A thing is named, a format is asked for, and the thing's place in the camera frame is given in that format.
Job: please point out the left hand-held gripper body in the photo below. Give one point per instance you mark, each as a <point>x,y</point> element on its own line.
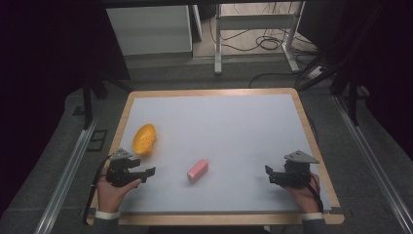
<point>119,169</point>

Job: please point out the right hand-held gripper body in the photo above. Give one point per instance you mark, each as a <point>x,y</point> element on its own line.
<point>297,170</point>

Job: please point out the person's right hand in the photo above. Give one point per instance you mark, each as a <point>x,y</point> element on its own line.
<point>303,196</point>

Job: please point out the person's left hand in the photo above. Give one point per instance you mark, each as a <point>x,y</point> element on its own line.
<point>112,195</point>

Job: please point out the yellow plastic bowl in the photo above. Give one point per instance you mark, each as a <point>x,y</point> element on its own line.
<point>144,139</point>

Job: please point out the black floor socket plate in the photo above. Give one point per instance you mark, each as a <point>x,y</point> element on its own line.
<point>97,140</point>

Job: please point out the pink soap bar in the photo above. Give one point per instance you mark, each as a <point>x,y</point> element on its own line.
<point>197,170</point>

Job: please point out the white table mat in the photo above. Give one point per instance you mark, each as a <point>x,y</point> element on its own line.
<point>227,130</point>

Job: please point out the black stand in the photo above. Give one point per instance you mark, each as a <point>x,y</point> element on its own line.
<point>87,104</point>
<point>353,97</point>

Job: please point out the white power strip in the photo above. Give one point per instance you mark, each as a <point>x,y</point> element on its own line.
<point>316,73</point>

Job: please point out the white cabinet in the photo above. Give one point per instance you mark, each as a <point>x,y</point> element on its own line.
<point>149,29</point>

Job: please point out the aluminium rail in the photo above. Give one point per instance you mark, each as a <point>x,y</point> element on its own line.
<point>376,169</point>
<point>65,182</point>

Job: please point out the white metal desk frame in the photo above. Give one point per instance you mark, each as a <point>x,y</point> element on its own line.
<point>256,22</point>

